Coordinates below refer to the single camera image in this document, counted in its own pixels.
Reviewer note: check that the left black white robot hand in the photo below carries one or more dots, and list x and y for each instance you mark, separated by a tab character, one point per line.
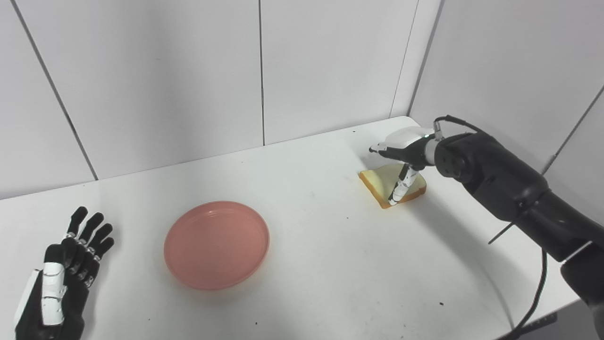
61	283

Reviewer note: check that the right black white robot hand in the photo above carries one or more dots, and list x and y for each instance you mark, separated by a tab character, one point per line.
406	156

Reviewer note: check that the pink round plate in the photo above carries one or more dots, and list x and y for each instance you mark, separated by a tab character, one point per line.
217	244

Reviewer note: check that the slice of white bread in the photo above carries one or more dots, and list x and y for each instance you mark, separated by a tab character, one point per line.
387	186

